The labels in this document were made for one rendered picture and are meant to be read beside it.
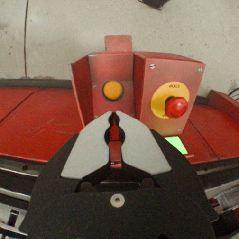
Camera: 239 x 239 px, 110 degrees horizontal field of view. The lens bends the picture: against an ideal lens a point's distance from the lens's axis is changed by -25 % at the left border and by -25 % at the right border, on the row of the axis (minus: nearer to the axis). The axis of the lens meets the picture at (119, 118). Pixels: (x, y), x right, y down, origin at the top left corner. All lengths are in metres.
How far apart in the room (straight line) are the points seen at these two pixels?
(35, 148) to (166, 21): 1.09
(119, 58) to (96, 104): 0.10
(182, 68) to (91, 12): 0.85
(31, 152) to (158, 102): 0.40
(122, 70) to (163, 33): 0.81
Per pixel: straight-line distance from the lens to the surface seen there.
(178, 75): 0.19
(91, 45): 0.95
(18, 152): 0.46
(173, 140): 0.25
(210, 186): 0.48
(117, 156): 0.21
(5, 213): 0.54
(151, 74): 0.17
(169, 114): 0.18
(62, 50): 1.02
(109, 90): 0.23
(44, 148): 0.43
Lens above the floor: 0.94
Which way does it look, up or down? 53 degrees down
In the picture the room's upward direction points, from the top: 174 degrees clockwise
